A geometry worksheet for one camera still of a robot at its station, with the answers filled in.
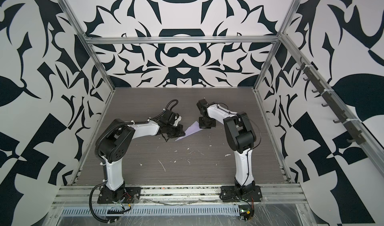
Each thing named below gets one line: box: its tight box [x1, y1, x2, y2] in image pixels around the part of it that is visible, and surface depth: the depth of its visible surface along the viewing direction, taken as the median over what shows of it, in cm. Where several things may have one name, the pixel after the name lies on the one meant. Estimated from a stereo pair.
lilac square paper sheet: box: [175, 120, 204, 141], surface depth 98 cm
